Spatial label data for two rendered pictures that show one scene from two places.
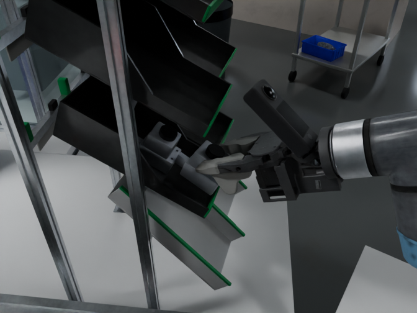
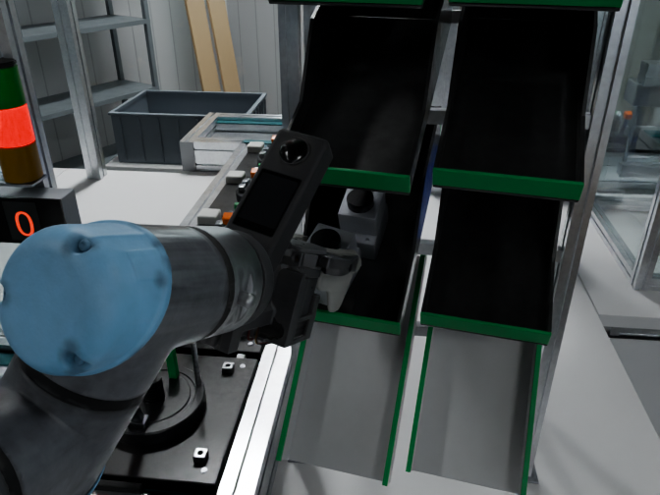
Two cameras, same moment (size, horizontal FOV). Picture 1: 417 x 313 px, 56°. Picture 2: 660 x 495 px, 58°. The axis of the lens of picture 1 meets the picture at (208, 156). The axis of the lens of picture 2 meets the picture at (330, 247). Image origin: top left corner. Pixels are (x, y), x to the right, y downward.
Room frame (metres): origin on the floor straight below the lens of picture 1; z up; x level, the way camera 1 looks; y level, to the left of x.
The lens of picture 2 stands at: (0.50, -0.53, 1.56)
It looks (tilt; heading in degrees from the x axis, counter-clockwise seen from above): 28 degrees down; 90
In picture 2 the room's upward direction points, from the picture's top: straight up
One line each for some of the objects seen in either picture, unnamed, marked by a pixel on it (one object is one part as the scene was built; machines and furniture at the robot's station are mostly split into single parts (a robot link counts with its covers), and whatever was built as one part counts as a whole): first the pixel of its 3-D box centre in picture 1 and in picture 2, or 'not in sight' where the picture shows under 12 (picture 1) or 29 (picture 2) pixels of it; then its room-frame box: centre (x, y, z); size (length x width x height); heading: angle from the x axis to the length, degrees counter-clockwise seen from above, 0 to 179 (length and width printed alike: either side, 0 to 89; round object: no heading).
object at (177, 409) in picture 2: not in sight; (154, 402); (0.26, 0.10, 0.98); 0.14 x 0.14 x 0.02
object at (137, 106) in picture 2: not in sight; (193, 127); (-0.14, 2.20, 0.73); 0.62 x 0.42 x 0.23; 174
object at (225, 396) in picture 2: not in sight; (156, 412); (0.26, 0.10, 0.96); 0.24 x 0.24 x 0.02; 84
